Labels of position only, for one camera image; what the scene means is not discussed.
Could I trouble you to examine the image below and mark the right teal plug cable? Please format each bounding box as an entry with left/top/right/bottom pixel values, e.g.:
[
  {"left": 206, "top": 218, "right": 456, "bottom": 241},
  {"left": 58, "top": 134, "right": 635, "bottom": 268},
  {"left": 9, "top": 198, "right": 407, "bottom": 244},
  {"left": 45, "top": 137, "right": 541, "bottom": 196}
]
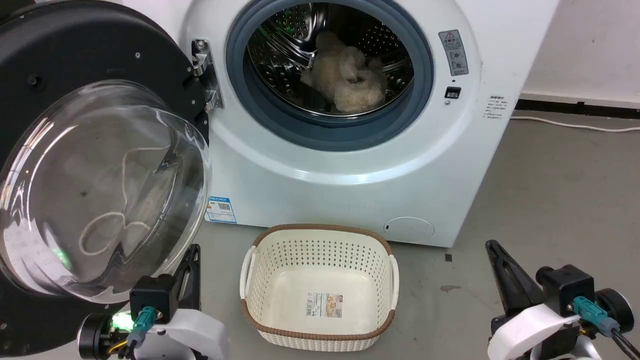
[{"left": 573, "top": 295, "right": 640, "bottom": 360}]

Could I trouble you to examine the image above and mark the white floor cable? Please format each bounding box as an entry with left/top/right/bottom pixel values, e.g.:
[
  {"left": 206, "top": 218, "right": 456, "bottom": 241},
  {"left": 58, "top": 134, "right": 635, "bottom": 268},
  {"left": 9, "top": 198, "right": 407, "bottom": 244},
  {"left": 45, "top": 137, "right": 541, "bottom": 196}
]
[{"left": 510, "top": 115, "right": 640, "bottom": 133}]

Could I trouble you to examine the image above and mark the left teal plug cable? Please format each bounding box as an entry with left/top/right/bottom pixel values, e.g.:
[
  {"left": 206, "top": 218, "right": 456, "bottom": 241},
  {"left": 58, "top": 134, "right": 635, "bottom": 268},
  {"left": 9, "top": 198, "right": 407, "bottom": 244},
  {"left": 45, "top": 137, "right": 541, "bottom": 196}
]
[{"left": 106, "top": 306, "right": 157, "bottom": 359}]

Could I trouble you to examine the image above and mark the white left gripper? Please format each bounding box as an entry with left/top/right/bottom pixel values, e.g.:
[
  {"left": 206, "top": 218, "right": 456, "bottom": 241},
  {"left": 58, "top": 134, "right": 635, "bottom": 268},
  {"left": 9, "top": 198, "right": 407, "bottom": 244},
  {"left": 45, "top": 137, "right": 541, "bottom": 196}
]
[{"left": 129, "top": 243, "right": 230, "bottom": 360}]

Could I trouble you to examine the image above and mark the cream laundry basket brown rim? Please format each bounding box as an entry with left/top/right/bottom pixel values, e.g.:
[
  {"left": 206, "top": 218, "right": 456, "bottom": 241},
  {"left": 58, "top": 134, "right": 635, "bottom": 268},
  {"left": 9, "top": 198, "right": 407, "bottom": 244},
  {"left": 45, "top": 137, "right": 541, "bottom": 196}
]
[{"left": 239, "top": 223, "right": 400, "bottom": 352}]

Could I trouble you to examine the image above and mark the blue white energy label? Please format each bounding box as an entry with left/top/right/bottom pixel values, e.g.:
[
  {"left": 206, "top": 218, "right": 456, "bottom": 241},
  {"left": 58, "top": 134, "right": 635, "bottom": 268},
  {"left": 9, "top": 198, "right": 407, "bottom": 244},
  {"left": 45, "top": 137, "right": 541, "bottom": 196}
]
[{"left": 205, "top": 196, "right": 238, "bottom": 224}]

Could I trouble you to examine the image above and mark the round filter cover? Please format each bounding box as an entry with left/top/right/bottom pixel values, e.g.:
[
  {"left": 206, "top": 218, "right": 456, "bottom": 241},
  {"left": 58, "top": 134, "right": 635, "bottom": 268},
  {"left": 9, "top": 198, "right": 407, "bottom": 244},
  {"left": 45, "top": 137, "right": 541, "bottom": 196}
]
[{"left": 383, "top": 216, "right": 435, "bottom": 244}]

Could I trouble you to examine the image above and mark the chrome door hinge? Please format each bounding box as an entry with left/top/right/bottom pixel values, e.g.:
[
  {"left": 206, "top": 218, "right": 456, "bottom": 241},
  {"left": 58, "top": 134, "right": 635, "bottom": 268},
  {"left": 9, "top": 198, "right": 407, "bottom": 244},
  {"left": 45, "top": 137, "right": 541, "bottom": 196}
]
[{"left": 191, "top": 38, "right": 224, "bottom": 111}]

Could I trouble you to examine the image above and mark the teal plug cable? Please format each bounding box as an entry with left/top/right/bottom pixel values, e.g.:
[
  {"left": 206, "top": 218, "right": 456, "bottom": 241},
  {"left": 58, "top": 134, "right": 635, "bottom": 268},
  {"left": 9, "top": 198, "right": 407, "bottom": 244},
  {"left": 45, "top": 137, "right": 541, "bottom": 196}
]
[
  {"left": 573, "top": 295, "right": 640, "bottom": 360},
  {"left": 106, "top": 306, "right": 157, "bottom": 359}
]

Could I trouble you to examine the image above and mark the perforated steel washer drum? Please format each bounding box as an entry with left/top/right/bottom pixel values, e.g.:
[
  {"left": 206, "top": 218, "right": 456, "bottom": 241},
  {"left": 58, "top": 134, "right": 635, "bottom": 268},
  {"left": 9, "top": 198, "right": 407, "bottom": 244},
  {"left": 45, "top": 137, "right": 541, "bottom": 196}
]
[{"left": 243, "top": 2, "right": 415, "bottom": 119}]

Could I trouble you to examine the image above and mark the white front-load washing machine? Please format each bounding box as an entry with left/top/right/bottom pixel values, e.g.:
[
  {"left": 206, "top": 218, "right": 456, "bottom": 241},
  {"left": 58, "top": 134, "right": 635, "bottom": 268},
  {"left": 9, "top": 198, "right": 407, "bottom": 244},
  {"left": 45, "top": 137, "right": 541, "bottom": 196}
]
[{"left": 122, "top": 0, "right": 560, "bottom": 249}]

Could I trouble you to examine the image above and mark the printed text sticker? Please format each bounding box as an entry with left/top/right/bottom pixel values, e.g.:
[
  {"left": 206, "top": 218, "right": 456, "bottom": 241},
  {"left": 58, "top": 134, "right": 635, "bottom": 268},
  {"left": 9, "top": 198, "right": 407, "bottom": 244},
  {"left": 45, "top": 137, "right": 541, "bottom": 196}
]
[{"left": 483, "top": 95, "right": 510, "bottom": 121}]

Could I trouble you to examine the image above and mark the paper product label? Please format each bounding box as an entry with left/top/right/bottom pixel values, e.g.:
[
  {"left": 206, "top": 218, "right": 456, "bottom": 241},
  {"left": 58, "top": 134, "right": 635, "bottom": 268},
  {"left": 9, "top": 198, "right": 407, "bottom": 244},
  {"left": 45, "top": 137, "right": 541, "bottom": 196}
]
[{"left": 306, "top": 293, "right": 346, "bottom": 319}]

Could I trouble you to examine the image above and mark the beige plush toy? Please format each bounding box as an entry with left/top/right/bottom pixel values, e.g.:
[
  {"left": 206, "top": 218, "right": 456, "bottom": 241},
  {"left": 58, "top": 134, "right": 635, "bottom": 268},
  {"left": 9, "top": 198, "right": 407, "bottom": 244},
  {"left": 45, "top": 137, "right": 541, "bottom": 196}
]
[{"left": 300, "top": 31, "right": 388, "bottom": 114}]

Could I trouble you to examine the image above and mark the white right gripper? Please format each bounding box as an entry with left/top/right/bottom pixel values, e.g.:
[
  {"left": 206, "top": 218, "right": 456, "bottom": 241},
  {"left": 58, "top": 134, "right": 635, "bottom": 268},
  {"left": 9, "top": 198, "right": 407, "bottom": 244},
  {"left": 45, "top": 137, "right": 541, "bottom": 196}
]
[{"left": 485, "top": 239, "right": 597, "bottom": 360}]

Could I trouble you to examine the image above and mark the black washer door glass bowl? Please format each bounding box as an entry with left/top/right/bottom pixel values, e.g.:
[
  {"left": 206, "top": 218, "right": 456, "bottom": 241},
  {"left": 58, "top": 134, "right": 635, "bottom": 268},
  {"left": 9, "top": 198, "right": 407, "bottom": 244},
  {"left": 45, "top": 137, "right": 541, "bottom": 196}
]
[{"left": 0, "top": 0, "right": 213, "bottom": 357}]

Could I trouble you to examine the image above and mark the black baseboard strip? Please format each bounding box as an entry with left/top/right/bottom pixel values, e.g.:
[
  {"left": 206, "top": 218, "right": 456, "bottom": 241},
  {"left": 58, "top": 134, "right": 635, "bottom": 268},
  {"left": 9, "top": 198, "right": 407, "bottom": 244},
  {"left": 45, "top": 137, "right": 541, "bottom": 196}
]
[{"left": 514, "top": 98, "right": 640, "bottom": 120}]

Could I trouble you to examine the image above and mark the grey warning sticker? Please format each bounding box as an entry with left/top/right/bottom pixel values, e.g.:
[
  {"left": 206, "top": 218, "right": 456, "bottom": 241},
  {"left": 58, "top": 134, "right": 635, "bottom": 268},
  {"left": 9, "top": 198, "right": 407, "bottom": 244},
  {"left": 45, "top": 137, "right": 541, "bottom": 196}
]
[{"left": 438, "top": 29, "right": 470, "bottom": 77}]

